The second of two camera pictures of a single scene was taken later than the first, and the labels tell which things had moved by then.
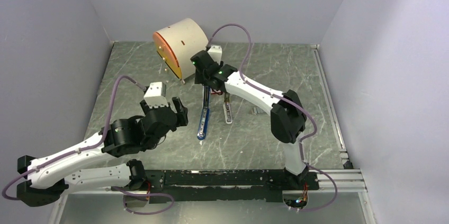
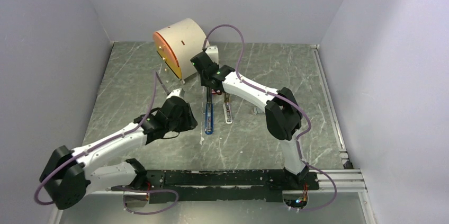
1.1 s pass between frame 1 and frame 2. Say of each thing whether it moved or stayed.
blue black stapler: moved
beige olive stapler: stayed
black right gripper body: stayed
